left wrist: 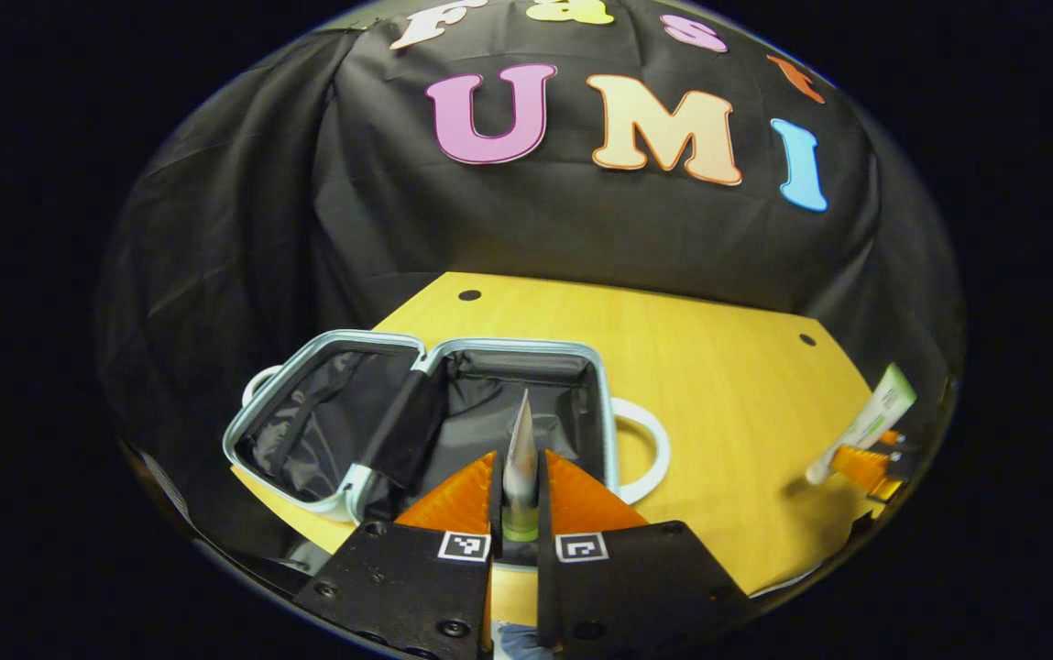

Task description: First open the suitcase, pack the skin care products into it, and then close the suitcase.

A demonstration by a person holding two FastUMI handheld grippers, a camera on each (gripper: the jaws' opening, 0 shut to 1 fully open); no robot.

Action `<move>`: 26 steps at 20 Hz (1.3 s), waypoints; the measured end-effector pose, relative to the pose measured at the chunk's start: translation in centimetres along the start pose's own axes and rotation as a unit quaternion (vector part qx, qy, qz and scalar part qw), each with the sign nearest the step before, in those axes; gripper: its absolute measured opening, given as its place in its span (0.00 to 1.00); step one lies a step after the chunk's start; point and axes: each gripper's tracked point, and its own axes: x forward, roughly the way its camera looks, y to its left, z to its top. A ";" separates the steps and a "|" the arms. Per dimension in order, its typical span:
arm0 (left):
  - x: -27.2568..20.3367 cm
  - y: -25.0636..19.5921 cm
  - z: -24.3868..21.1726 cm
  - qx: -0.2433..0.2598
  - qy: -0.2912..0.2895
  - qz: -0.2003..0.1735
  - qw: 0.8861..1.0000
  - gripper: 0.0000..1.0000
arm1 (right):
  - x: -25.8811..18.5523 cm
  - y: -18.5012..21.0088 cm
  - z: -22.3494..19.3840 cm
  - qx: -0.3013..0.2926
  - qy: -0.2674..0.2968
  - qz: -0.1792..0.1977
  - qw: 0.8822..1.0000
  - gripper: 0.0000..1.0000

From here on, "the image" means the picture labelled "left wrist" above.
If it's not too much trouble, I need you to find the silver tube with green cap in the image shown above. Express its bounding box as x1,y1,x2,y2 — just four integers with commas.
500,388,543,544

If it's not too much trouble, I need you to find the pale blue suitcase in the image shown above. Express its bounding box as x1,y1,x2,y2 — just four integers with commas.
222,328,673,526

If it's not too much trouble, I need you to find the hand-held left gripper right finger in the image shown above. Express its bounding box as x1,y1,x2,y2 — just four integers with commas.
536,448,752,655

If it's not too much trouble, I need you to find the white green cream tube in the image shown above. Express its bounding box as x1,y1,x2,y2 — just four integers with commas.
805,362,919,487

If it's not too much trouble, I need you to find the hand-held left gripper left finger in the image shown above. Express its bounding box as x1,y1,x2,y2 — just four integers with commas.
292,449,502,660

